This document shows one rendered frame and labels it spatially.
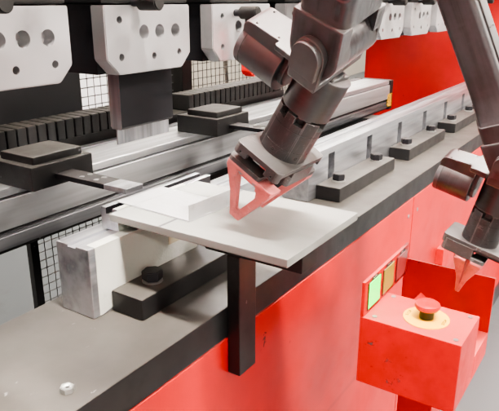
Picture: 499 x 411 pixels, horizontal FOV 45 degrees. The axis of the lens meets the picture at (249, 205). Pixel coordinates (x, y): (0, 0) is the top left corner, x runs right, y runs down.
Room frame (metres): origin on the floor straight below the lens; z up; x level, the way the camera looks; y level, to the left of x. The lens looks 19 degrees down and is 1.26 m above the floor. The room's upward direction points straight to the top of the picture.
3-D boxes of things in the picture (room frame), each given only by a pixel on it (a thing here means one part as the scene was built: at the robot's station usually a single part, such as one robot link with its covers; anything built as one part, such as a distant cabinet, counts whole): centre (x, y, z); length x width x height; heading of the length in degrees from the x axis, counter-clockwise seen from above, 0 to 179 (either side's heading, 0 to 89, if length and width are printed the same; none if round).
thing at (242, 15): (0.91, 0.00, 1.20); 0.04 x 0.02 x 0.10; 56
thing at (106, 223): (0.84, 0.13, 0.99); 0.20 x 0.03 x 0.03; 146
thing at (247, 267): (0.71, -0.01, 0.88); 0.14 x 0.04 x 0.22; 56
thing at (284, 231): (0.73, 0.02, 1.00); 0.26 x 0.18 x 0.01; 56
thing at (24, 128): (1.21, 0.36, 1.02); 0.37 x 0.06 x 0.04; 146
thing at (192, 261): (0.82, 0.07, 0.89); 0.30 x 0.05 x 0.03; 146
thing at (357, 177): (1.29, -0.24, 0.89); 0.30 x 0.05 x 0.03; 146
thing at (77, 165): (0.91, 0.27, 1.01); 0.26 x 0.12 x 0.05; 56
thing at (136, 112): (0.81, 0.14, 1.13); 0.10 x 0.02 x 0.10; 146
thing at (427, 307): (0.86, -0.28, 0.79); 0.04 x 0.04 x 0.04
